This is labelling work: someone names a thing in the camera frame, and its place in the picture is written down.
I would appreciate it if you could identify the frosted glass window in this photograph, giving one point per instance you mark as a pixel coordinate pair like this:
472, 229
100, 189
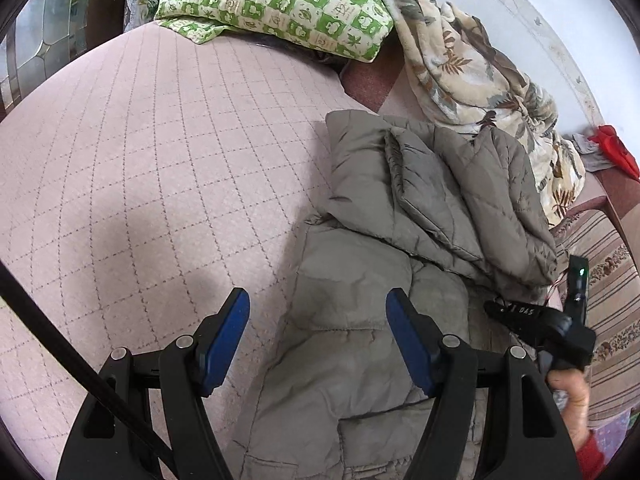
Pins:
40, 25

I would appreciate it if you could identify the grey quilted puffer jacket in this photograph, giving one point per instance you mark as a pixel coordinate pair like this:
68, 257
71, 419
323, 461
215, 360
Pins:
400, 270

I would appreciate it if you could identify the person's right forearm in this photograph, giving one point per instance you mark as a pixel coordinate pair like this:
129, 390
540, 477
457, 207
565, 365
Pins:
590, 460

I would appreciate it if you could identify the cream leaf print blanket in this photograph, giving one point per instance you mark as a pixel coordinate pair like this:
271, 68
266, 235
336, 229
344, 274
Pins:
480, 75

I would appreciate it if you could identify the striped floral sheet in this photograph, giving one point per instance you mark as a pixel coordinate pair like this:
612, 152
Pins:
610, 310

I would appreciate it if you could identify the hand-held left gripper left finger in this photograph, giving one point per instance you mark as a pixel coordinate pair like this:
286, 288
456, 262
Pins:
231, 330

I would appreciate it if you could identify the grey cloth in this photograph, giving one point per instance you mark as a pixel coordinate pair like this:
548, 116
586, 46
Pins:
590, 152

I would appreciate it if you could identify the pink quilted bed cover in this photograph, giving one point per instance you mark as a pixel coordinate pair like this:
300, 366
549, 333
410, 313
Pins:
145, 175

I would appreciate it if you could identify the person's right hand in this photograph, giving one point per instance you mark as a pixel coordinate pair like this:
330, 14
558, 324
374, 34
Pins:
575, 400

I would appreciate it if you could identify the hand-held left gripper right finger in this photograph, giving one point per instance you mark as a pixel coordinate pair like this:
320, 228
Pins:
407, 336

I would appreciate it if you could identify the green checkered pillow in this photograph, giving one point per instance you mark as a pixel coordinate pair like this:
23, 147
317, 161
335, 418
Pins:
280, 2

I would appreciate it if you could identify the red cloth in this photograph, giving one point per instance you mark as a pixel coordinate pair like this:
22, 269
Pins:
617, 152

